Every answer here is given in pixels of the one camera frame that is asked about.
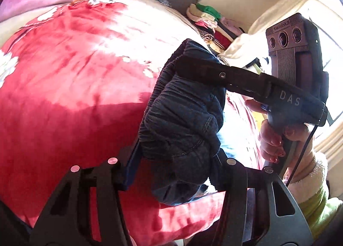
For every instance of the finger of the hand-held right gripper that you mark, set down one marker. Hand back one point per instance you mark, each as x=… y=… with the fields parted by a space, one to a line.
x=214 y=73

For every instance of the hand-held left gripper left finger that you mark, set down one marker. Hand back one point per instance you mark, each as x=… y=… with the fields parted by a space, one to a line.
x=130 y=167

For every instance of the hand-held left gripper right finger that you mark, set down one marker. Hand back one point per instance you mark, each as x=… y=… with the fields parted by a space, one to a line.
x=221 y=175

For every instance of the blue denim pants lace hems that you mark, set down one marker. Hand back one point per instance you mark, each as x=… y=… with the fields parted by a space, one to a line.
x=182 y=128

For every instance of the person's right hand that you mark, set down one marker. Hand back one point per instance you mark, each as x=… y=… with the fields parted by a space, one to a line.
x=272 y=139

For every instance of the window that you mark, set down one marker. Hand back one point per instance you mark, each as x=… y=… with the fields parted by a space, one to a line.
x=333 y=82

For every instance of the pile of folded clothes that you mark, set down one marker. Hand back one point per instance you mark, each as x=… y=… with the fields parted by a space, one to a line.
x=211 y=24

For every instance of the cream curtain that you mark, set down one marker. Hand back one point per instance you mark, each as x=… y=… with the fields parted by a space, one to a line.
x=276 y=10

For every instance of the red floral bedspread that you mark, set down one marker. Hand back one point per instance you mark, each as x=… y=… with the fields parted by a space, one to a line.
x=75 y=82

